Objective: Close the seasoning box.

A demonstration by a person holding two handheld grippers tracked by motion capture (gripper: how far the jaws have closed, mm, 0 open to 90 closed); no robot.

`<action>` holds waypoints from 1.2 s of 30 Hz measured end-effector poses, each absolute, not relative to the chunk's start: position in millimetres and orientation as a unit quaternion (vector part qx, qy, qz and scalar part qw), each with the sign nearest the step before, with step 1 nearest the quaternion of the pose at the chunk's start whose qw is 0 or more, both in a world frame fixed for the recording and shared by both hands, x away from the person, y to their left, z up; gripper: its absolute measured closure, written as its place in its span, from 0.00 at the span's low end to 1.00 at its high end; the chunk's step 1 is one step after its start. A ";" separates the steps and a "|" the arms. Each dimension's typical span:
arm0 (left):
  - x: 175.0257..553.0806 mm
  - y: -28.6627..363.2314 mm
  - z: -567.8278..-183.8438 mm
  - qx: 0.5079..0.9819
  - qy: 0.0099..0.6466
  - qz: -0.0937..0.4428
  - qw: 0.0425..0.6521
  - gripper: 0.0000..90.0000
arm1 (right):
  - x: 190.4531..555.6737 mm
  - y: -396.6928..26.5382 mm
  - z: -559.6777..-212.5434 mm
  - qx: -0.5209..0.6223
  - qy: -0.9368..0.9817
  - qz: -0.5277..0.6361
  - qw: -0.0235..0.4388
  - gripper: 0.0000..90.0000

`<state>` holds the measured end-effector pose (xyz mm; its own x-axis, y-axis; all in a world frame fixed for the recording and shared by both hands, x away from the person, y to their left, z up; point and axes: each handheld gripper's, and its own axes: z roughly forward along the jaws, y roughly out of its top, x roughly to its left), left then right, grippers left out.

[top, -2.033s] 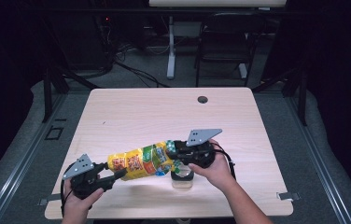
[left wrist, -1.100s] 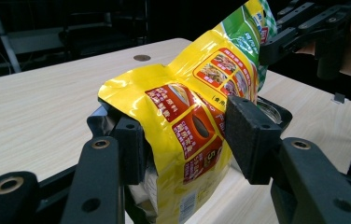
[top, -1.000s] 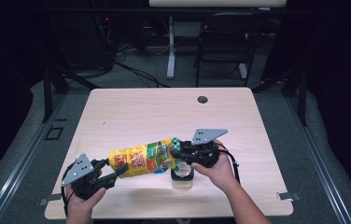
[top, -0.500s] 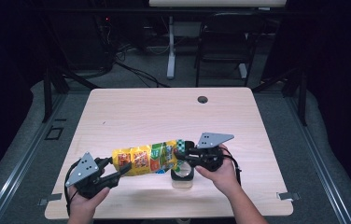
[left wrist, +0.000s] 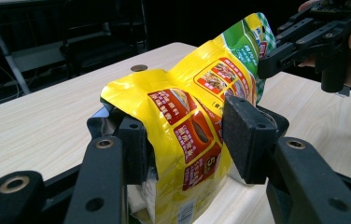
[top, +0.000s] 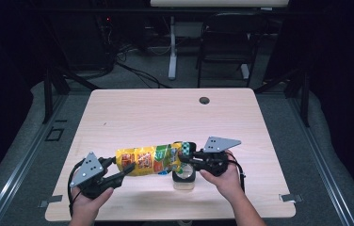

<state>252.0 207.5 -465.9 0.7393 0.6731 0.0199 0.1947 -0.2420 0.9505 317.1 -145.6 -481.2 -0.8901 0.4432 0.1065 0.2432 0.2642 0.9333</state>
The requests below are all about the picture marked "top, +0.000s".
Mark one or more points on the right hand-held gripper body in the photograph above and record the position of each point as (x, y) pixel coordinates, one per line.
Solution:
(217, 144)

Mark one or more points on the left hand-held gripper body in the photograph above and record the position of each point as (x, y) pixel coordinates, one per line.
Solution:
(87, 171)

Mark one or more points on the clear jar black flip lid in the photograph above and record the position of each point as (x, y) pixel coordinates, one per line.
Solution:
(184, 182)

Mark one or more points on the yellow spouted pouch green cap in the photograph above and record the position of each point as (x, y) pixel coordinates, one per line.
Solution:
(147, 160)

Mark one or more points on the person's left hand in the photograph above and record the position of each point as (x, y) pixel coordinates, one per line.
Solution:
(85, 208)

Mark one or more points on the person's right hand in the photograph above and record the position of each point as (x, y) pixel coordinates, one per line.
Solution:
(228, 185)

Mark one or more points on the grey tape piece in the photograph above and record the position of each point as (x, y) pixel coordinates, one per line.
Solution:
(52, 199)
(289, 197)

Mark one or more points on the short white desk leg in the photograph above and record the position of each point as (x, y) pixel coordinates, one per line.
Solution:
(245, 71)

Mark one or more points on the long white desk leg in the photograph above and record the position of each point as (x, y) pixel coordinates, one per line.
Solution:
(172, 62)

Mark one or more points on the black folding chair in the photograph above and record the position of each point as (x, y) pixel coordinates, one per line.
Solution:
(228, 40)

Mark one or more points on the dark computer tower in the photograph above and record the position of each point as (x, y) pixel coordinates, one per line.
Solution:
(81, 44)

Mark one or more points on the black curtain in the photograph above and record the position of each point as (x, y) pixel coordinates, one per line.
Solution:
(2, 78)
(344, 78)

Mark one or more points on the white desk top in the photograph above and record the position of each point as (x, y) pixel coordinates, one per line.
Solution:
(219, 2)

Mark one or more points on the aluminium floor rail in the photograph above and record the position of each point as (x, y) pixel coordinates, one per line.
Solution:
(18, 171)
(322, 166)

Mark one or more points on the black metal frame stand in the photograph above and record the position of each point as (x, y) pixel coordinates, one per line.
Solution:
(305, 100)
(48, 94)

